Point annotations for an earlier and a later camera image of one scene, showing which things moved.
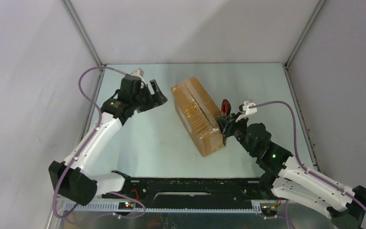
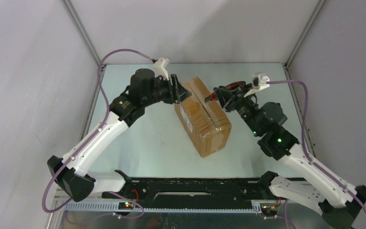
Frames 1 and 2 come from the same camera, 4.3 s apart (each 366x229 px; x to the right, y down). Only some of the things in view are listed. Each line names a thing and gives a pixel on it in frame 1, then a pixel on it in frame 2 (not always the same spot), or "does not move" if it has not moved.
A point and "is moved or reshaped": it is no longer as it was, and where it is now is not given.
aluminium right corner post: (319, 7) does not move
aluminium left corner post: (83, 31) does not move
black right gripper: (233, 120) -> (224, 95)
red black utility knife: (226, 108) is moved or reshaped
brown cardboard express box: (198, 112) does not move
